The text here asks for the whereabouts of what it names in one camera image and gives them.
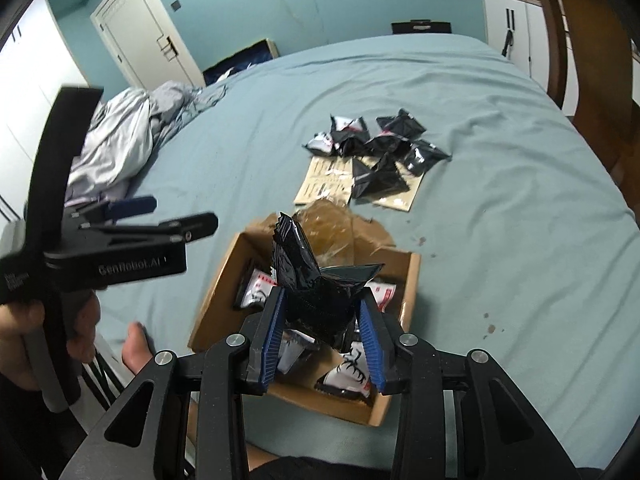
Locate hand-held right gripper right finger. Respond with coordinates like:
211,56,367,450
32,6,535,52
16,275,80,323
356,292,576,480

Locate person's left hand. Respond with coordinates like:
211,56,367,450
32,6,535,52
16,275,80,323
0,292,103,391

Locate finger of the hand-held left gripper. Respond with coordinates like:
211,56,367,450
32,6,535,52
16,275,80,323
80,212,220,246
65,195,157,226

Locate pile of black white packets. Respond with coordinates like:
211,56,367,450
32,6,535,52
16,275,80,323
301,108,451,205

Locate white wardrobe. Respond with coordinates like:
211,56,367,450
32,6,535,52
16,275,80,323
0,0,96,221

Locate black hanging strap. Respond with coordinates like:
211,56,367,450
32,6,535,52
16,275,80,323
501,10,516,58

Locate dark blue framed panel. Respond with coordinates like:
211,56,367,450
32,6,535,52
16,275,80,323
202,38,280,86

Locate brown wooden chair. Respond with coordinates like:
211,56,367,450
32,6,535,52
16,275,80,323
490,0,640,191

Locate white cabinet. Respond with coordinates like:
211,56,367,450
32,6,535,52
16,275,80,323
481,0,551,81

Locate white door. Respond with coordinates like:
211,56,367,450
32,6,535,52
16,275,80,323
90,0,206,88

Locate black snack packet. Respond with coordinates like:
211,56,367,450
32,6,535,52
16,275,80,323
270,211,386,353

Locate crumpled grey duvet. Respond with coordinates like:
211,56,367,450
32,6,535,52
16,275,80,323
65,80,226,201

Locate black white striped cloth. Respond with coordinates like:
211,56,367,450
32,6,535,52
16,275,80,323
80,335,131,411

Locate white antler print snack packet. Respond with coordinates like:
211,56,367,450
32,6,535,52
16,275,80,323
362,280,398,313
277,327,321,376
314,340,376,401
232,260,278,311

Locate crumpled clear plastic wrap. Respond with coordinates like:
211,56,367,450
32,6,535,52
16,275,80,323
292,200,396,271

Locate brown cardboard box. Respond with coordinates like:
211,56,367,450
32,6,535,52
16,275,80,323
187,215,422,427

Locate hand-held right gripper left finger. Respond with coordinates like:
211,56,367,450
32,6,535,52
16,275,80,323
75,287,288,480

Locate person's bare leg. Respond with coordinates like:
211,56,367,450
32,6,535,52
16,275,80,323
121,322,157,376

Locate beige printed card sheet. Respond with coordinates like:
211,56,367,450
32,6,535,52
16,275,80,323
294,155,426,212

